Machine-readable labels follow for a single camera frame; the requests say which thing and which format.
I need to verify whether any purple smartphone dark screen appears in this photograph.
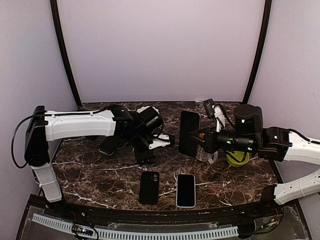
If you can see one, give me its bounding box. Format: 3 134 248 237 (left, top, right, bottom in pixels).
178 110 201 158

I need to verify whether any black phone case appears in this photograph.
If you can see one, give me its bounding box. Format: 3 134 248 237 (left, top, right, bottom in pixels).
138 171 160 205

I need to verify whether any light blue smartphone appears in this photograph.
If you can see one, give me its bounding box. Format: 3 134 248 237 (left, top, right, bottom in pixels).
176 174 196 208

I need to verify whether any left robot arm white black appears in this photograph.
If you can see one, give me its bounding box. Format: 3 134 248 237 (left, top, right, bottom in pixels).
24 105 171 218

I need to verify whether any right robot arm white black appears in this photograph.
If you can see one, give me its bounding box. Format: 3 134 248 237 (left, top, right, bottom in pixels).
189 104 320 217

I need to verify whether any stacked phone with teal edge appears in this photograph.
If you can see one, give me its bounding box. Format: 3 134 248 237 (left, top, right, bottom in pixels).
99 136 120 155

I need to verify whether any white patterned mug yellow inside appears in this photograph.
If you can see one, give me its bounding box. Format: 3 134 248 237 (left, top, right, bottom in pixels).
195 146 219 165

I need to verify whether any lime green bowl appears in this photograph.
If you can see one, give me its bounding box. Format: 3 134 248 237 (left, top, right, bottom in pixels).
226 151 250 168

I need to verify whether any white fluted ceramic bowl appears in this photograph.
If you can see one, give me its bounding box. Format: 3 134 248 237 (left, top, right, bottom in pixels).
136 106 158 119

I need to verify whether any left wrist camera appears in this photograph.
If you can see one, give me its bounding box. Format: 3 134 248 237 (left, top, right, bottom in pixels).
148 133 175 150

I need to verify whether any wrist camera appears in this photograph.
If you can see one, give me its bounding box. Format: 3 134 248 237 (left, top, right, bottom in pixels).
203 98 226 132
148 133 175 150

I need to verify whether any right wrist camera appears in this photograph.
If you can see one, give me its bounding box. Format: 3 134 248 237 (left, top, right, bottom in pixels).
203 98 226 132

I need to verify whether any black front rail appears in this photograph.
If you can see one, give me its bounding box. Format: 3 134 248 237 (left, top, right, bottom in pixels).
64 202 259 224

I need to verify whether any white slotted cable duct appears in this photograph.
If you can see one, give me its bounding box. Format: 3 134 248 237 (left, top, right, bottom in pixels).
31 213 239 240

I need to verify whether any left black frame post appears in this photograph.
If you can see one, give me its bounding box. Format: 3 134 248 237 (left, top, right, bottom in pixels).
49 0 82 108

